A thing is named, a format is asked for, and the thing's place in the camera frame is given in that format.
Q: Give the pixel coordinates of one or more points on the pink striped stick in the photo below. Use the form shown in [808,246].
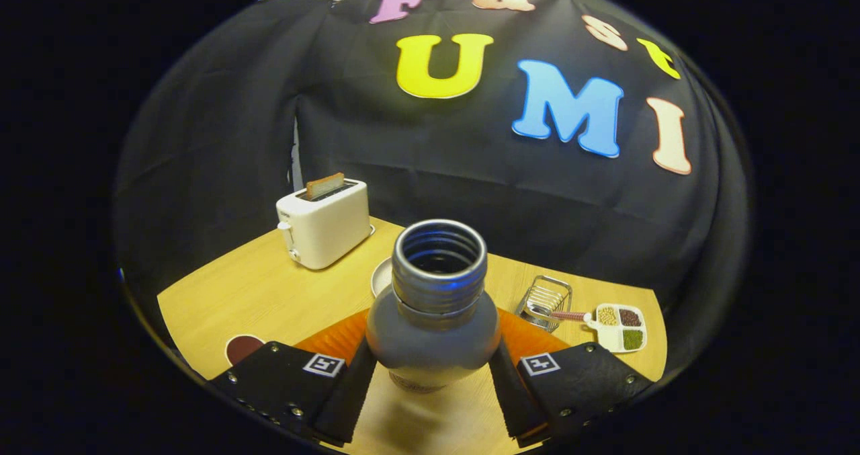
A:
[570,316]

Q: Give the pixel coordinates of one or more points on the white oval plate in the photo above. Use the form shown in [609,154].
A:
[381,279]

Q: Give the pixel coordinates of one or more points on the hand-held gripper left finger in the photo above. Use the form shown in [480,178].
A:
[349,401]

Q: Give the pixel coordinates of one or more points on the toast slice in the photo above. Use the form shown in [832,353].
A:
[324,186]

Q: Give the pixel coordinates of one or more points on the silver metal bottle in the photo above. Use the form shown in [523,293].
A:
[430,334]

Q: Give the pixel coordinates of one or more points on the cream white toaster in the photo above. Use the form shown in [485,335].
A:
[329,230]

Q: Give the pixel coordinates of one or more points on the wooden table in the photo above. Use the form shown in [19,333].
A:
[269,300]

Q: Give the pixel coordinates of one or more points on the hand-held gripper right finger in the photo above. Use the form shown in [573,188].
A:
[510,401]

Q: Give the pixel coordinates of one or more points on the white divided bean tray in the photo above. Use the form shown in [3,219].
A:
[608,337]

